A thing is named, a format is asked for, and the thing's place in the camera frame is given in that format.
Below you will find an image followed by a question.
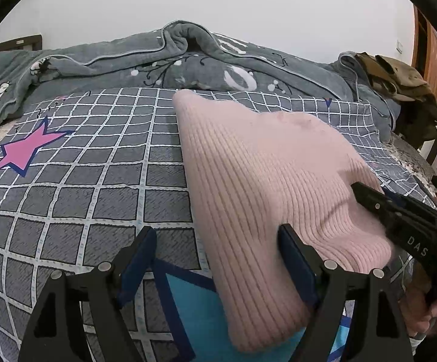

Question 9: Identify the grey checked duvet cover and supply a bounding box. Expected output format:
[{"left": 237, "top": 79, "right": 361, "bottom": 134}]
[{"left": 0, "top": 87, "right": 437, "bottom": 362}]

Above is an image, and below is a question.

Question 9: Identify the person's right hand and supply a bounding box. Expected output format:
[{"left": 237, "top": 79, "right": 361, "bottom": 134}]
[{"left": 399, "top": 272, "right": 437, "bottom": 338}]

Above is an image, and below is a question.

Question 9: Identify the white wall switch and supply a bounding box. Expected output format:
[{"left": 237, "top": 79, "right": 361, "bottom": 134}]
[{"left": 396, "top": 40, "right": 403, "bottom": 54}]

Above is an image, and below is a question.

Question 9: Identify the pink knit sweater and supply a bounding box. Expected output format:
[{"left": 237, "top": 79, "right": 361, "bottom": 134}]
[{"left": 172, "top": 90, "right": 394, "bottom": 352}]

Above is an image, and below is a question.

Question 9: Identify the brown clothes pile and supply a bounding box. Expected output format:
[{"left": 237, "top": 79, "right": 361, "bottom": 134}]
[{"left": 355, "top": 52, "right": 436, "bottom": 103}]

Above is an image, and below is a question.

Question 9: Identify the grey-green fleece blanket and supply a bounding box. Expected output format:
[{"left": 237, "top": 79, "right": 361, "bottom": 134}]
[{"left": 0, "top": 21, "right": 400, "bottom": 141}]

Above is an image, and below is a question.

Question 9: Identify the dark wooden headboard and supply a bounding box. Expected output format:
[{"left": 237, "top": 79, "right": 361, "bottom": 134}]
[{"left": 0, "top": 34, "right": 43, "bottom": 52}]

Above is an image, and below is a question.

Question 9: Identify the brown wooden door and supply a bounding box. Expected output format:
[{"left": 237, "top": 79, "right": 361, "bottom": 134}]
[{"left": 412, "top": 6, "right": 437, "bottom": 101}]

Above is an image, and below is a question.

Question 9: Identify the wooden chair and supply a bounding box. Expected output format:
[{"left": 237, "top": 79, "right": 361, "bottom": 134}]
[{"left": 394, "top": 100, "right": 437, "bottom": 158}]

